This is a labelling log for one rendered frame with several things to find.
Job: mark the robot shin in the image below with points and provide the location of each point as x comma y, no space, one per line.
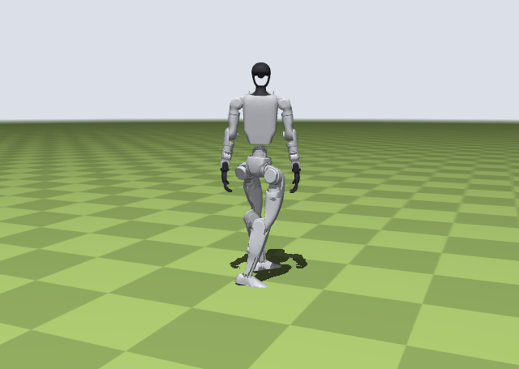
262,257
256,245

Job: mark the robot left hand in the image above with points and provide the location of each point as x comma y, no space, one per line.
224,170

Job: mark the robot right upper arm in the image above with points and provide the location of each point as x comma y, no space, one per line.
287,117

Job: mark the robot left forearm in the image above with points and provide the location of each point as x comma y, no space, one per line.
227,149

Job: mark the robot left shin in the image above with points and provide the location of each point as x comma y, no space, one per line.
262,257

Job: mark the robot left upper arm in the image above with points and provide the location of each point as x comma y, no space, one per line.
233,118

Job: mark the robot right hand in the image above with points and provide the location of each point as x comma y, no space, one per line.
296,171

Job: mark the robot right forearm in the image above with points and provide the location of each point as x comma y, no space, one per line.
293,150

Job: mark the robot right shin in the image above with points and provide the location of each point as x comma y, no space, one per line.
256,245

